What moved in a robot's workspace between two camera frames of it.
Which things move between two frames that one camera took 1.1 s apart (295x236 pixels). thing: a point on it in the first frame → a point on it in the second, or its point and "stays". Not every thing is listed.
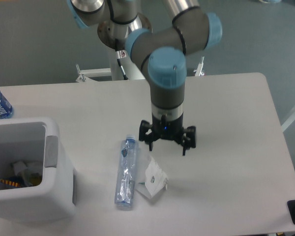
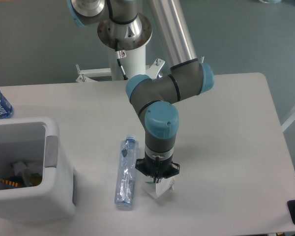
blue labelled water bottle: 0,107 stays
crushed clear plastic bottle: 127,173 stays
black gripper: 167,130 → 158,168
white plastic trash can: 31,139 stays
